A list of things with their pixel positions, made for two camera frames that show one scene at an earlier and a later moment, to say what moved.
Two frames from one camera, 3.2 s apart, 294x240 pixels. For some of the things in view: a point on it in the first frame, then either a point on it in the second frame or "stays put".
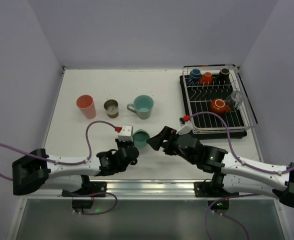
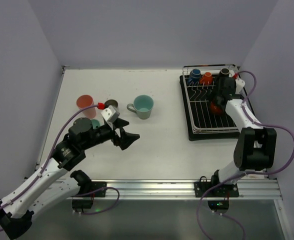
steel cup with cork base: (111, 106) stays put
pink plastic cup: (85, 103) stays put
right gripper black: (167, 141) to (223, 90)
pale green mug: (140, 137) to (95, 123)
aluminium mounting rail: (146, 189) stays put
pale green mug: (142, 105) stays put
